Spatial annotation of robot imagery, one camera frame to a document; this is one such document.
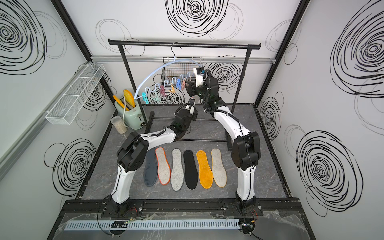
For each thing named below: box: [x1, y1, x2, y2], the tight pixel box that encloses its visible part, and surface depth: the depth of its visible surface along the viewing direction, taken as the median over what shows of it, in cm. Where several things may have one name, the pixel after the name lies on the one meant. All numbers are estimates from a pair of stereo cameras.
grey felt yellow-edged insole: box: [211, 148, 227, 188], surface depth 88 cm
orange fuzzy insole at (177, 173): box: [170, 148, 185, 191], surface depth 86 cm
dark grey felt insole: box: [143, 147, 158, 187], surface depth 86 cm
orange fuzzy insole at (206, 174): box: [196, 150, 214, 189], surface depth 87 cm
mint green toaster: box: [114, 100, 146, 130], surface depth 98 cm
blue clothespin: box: [176, 78, 182, 90], surface depth 74 cm
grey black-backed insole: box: [183, 149, 199, 190], surface depth 88 cm
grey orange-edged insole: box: [155, 147, 171, 186], surface depth 88 cm
